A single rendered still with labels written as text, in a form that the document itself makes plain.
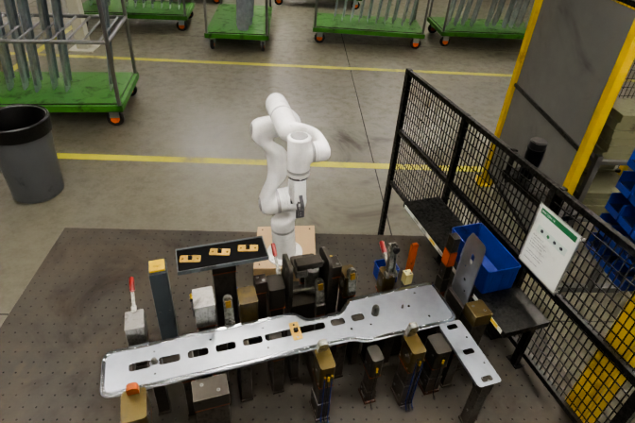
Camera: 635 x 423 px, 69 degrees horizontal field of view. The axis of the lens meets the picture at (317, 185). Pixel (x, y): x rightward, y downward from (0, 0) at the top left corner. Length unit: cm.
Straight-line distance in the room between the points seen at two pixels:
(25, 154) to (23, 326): 204
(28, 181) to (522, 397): 385
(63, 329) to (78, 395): 37
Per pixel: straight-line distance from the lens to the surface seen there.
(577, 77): 369
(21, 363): 246
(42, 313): 262
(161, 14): 886
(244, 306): 191
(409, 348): 188
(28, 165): 442
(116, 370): 191
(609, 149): 372
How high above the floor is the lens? 251
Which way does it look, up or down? 34 degrees down
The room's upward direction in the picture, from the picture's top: 4 degrees clockwise
